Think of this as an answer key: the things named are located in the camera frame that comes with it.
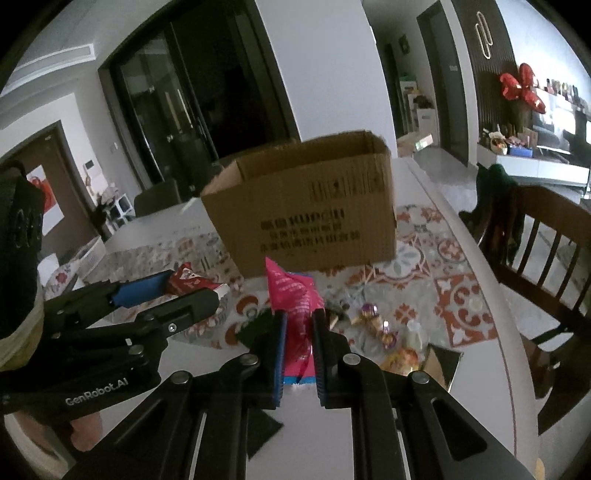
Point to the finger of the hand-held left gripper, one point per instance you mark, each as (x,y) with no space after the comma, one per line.
(138,290)
(184,314)

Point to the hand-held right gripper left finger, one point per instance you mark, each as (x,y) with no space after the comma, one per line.
(277,364)

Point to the dark green snack packet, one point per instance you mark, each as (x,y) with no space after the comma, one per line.
(254,328)

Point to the small clear jelly cup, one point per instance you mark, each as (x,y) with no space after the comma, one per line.
(415,336)

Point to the purple gold wrapped candy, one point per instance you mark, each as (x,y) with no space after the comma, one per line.
(368,314)
(388,339)

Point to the shiny silver flat packet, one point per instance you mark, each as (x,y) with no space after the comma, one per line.
(441,368)

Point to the flat white box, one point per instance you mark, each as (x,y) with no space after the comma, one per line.
(415,143)

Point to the dark room door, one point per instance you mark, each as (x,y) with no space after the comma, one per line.
(444,92)

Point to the white low cabinet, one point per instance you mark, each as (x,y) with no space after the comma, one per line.
(535,168)

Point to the brown wooden chair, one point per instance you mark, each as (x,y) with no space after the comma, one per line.
(545,258)

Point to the brown cardboard box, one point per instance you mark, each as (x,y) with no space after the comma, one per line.
(304,217)

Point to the dark upholstered chair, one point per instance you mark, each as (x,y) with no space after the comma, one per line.
(157,199)

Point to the red wall picture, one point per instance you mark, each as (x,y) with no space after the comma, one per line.
(44,198)

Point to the orange snack packet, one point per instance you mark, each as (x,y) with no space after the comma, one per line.
(400,362)

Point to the pink snack packet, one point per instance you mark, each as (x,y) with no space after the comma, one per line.
(295,300)

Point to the dark green garment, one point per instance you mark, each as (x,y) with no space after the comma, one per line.
(495,198)

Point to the dark glass sliding door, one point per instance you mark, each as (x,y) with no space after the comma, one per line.
(184,97)

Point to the red flower balloon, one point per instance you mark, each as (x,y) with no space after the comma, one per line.
(521,87)

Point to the small white shelf unit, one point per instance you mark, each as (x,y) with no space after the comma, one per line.
(117,208)

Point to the white loop wall ornament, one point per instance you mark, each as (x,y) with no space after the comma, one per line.
(484,34)

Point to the person's left hand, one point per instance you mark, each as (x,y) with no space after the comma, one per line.
(85,430)

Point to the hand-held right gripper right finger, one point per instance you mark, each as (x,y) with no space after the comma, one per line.
(319,364)

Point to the patterned tile table mat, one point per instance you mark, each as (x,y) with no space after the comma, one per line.
(443,286)

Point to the red snack packet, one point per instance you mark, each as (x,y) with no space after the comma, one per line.
(189,280)

